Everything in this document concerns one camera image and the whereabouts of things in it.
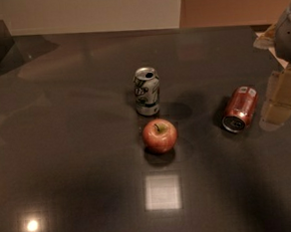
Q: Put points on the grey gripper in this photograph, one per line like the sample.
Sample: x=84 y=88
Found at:
x=289 y=38

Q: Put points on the red coke can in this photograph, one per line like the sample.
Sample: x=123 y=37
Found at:
x=240 y=109

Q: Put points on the silver green soda can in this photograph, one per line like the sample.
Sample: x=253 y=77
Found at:
x=146 y=91

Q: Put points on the red apple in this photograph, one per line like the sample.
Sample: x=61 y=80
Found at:
x=159 y=136

